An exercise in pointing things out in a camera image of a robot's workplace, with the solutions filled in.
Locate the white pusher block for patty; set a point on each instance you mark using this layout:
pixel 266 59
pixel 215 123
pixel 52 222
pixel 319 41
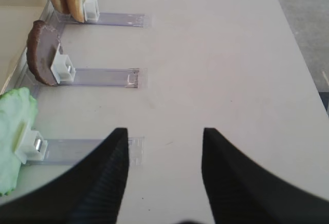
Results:
pixel 62 68

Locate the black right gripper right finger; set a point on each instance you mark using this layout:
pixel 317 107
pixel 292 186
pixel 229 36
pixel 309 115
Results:
pixel 241 191

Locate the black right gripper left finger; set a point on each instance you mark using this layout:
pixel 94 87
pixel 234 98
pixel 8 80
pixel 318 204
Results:
pixel 90 192

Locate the brown meat patty in holder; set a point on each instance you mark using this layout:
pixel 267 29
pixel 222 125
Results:
pixel 42 43

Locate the green lettuce leaf in holder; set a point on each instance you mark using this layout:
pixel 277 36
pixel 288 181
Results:
pixel 18 107

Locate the clear holder rail for patty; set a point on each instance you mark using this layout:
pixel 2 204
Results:
pixel 127 78

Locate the white pusher block for lettuce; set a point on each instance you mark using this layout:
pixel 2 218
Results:
pixel 31 146

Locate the clear holder rail for buns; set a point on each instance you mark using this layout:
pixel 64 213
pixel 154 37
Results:
pixel 108 19

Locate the cream rectangular serving tray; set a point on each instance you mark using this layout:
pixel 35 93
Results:
pixel 17 17

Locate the clear holder rail for lettuce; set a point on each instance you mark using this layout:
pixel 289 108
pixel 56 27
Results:
pixel 71 151

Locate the white pusher block for buns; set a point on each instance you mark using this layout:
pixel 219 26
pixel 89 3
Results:
pixel 91 10

